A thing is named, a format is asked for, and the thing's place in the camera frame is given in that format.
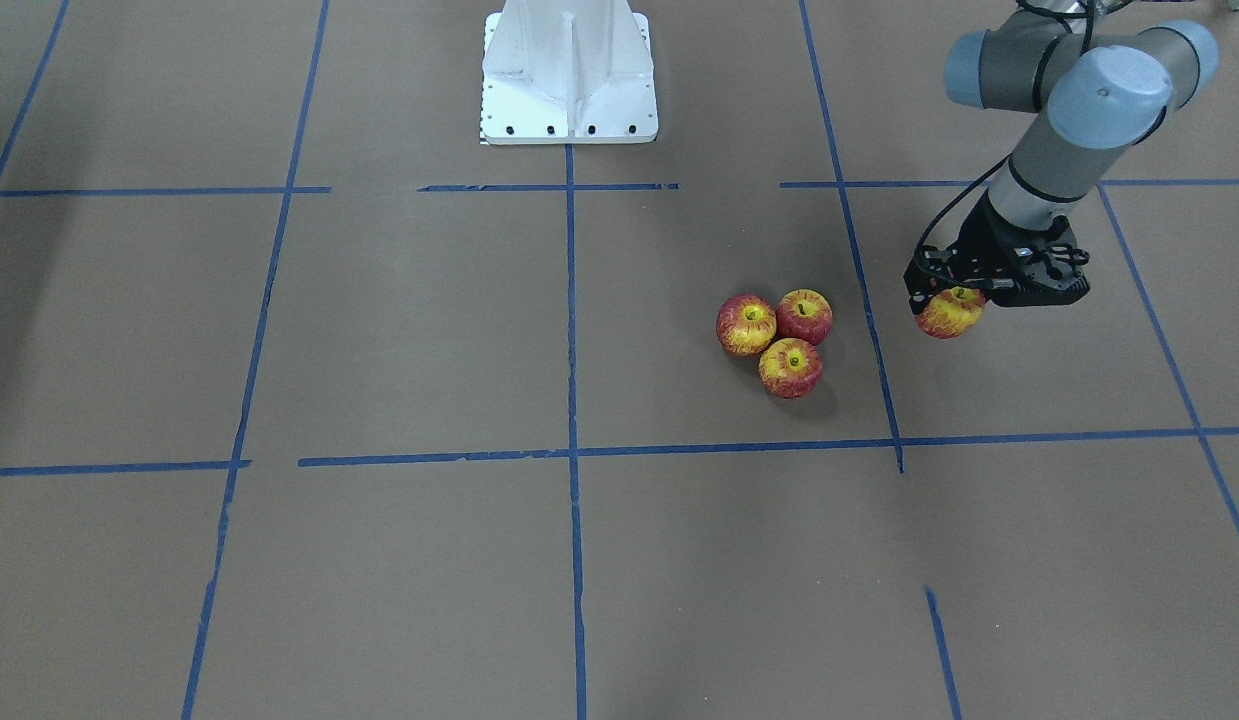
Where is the red apple back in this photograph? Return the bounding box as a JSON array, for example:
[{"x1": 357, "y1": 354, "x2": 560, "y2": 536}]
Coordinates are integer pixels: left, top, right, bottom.
[{"x1": 776, "y1": 288, "x2": 835, "y2": 346}]

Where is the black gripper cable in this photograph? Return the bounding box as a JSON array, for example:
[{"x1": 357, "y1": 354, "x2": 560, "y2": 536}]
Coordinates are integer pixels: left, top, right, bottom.
[{"x1": 916, "y1": 0, "x2": 1100, "y2": 263}]

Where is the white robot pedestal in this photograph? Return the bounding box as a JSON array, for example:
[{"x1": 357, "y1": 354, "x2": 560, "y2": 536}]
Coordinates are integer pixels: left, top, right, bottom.
[{"x1": 479, "y1": 1, "x2": 660, "y2": 146}]

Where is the red yellow apple front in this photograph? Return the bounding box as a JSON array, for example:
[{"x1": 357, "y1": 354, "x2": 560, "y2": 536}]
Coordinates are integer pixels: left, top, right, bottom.
[{"x1": 760, "y1": 338, "x2": 824, "y2": 398}]

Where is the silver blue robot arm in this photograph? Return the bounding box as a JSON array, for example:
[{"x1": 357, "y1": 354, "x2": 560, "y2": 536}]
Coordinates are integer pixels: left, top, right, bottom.
[{"x1": 903, "y1": 1, "x2": 1220, "y2": 316}]

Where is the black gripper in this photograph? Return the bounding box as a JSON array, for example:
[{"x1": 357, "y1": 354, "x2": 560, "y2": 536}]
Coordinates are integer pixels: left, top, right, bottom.
[{"x1": 904, "y1": 190, "x2": 1092, "y2": 316}]

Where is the red yellow apple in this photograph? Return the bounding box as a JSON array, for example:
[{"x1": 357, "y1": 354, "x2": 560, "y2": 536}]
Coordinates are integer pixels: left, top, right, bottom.
[
  {"x1": 760, "y1": 338, "x2": 824, "y2": 398},
  {"x1": 914, "y1": 288, "x2": 987, "y2": 340},
  {"x1": 715, "y1": 292, "x2": 776, "y2": 357}
]

